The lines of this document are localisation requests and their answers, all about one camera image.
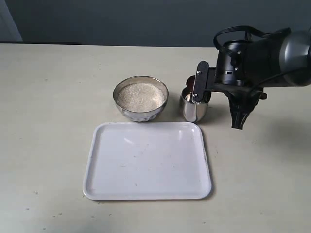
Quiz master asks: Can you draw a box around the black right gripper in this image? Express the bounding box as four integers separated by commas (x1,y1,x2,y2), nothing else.
206,40,267,129

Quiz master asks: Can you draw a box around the steel bowl of rice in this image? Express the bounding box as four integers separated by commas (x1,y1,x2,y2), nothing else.
113,76,169,122

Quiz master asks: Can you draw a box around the dark brown wooden spoon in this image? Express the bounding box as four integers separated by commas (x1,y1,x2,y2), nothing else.
186,75,195,90

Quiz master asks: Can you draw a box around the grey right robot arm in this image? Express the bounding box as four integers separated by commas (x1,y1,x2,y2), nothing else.
205,25,311,129

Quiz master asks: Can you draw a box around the small steel cup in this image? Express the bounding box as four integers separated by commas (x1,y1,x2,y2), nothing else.
180,88,208,122

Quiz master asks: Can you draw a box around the white rectangular plastic tray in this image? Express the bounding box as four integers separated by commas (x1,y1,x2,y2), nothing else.
83,122,212,201

